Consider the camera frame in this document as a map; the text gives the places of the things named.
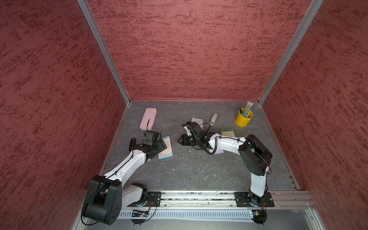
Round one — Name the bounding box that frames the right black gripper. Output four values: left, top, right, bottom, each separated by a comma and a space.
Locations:
178, 134, 200, 146

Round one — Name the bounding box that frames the purple grid memo pad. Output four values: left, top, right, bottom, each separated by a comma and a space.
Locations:
214, 149, 224, 155

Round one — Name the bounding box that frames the green memo pad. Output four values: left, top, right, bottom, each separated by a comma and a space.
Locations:
221, 129, 236, 138

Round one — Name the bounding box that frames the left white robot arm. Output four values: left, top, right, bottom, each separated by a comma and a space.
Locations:
80, 131, 167, 225

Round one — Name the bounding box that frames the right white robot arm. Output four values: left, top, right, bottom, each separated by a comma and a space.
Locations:
178, 122, 273, 207

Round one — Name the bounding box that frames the blue-edged beige memo pad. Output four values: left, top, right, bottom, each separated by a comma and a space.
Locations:
158, 136, 173, 160

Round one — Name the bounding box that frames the small black device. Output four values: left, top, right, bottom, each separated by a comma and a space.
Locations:
128, 138, 136, 152

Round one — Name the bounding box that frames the pink pencil case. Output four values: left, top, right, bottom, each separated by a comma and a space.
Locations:
140, 108, 157, 131

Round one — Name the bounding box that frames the yellow pencil cup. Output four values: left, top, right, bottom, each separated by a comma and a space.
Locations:
235, 108, 254, 127

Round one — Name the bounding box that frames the bundle of pencils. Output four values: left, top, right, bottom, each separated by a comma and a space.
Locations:
241, 101, 254, 117

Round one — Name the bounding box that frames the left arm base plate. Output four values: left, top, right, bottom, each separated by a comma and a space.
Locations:
128, 191, 162, 208

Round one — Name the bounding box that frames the aluminium rail frame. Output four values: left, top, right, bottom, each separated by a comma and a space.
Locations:
71, 189, 327, 230

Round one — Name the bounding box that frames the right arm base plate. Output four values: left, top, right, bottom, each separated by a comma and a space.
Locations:
234, 192, 275, 208

